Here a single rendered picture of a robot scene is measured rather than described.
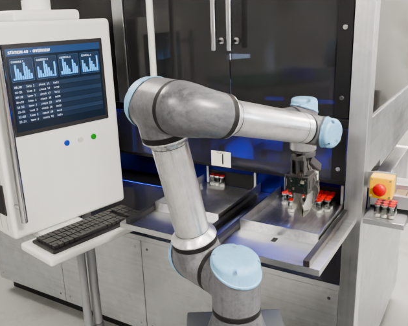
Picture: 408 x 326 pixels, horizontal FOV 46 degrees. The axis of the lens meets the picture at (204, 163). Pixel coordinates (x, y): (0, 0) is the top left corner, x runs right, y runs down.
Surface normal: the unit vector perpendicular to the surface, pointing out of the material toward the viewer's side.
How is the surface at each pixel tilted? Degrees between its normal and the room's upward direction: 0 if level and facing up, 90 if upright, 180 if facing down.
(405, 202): 90
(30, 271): 90
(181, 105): 70
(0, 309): 0
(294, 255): 0
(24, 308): 0
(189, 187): 90
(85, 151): 90
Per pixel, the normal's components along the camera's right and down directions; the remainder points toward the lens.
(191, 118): -0.02, 0.36
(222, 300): -0.57, 0.26
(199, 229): 0.52, 0.26
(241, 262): 0.05, -0.92
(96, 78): 0.74, 0.18
